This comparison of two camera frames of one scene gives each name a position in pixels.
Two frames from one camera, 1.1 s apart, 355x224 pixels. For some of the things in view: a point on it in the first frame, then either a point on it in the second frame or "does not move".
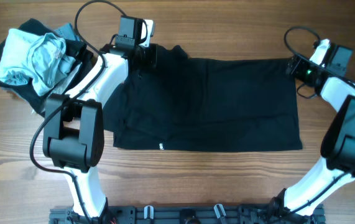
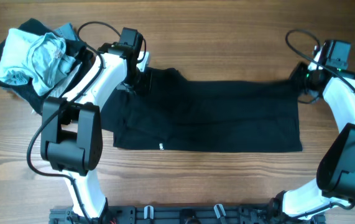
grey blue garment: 66,31 does not move
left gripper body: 148,55 to 140,81
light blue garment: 40,60 does not move
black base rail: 188,214 does not move
